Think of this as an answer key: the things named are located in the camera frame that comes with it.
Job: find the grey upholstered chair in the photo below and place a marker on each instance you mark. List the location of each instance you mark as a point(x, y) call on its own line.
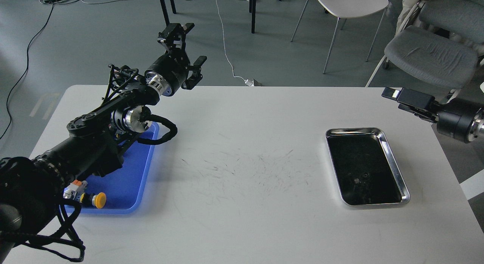
point(439, 42)

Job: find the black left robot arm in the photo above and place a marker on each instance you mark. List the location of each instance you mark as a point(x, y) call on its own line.
point(38, 196)

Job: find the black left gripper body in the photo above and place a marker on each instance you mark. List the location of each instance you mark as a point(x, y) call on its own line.
point(168, 72)

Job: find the blue plastic tray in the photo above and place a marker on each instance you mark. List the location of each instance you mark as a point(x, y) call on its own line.
point(124, 187)

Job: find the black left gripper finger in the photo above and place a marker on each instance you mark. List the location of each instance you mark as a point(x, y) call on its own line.
point(196, 76)
point(173, 37)

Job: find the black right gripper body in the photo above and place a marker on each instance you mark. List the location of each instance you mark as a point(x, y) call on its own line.
point(460, 122)

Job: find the silver metal tray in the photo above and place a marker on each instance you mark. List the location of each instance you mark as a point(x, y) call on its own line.
point(365, 168)

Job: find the black table legs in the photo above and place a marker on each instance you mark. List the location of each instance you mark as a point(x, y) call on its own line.
point(166, 14)

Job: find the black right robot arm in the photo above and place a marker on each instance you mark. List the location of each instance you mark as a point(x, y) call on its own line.
point(459, 119)

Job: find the yellow push button switch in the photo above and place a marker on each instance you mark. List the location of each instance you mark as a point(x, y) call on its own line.
point(96, 201)

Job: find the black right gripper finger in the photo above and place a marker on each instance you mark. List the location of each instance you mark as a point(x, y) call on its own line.
point(418, 103)

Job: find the white plastic chair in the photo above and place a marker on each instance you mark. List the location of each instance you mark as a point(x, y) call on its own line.
point(348, 9)

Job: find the orange white switch block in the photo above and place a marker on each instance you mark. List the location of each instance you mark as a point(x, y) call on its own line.
point(75, 190)

